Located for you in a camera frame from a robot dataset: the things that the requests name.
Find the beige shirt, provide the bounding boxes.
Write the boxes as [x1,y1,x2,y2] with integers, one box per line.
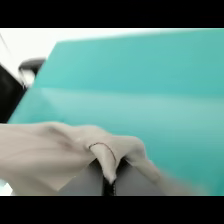
[0,121,204,197]

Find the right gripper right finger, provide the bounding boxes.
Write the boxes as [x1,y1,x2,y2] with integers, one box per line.
[113,157,165,197]

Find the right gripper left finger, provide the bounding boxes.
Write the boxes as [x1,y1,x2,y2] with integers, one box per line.
[59,158,106,197]

